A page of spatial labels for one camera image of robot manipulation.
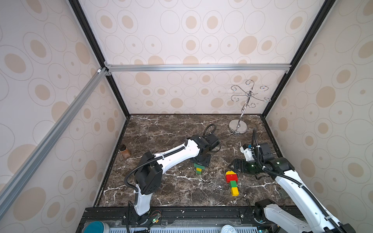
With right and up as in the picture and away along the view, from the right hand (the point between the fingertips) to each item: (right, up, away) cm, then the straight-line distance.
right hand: (240, 166), depth 77 cm
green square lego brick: (-22, -6, +11) cm, 25 cm away
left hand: (-17, -1, +4) cm, 18 cm away
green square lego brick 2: (-2, -11, +6) cm, 13 cm away
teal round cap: (-70, -24, -12) cm, 75 cm away
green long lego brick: (-23, +1, -2) cm, 23 cm away
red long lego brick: (-2, -9, +8) cm, 12 cm away
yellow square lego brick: (-2, -15, +3) cm, 15 cm away
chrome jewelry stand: (+10, +22, +33) cm, 40 cm away
